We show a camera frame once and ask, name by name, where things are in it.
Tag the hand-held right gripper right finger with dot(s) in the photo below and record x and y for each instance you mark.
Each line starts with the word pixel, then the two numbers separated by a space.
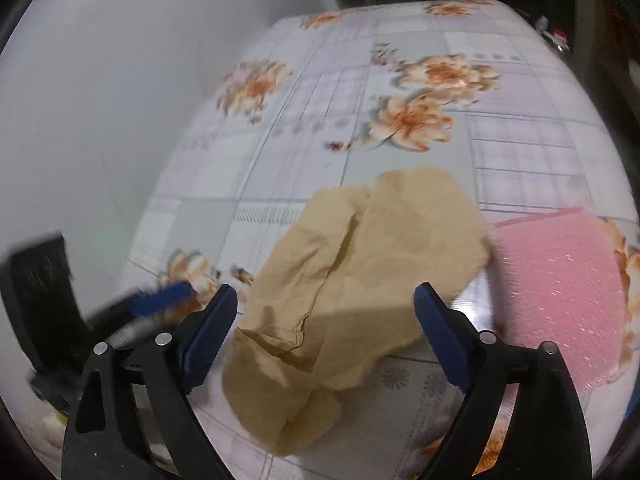
pixel 445 335

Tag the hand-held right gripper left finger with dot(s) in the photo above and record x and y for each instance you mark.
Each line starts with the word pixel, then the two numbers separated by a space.
pixel 207 340

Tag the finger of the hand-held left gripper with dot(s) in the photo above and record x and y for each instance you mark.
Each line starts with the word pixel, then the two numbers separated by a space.
pixel 160 300

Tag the brown paper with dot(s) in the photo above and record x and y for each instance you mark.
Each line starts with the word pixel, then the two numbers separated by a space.
pixel 360 240

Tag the pink bubble wrap pad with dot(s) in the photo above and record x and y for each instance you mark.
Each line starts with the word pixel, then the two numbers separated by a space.
pixel 560 285

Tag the floral plastic tablecloth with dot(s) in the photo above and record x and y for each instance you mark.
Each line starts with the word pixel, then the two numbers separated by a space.
pixel 310 160

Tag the cooking oil bottle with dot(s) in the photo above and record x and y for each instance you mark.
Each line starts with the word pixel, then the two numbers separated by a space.
pixel 557 37

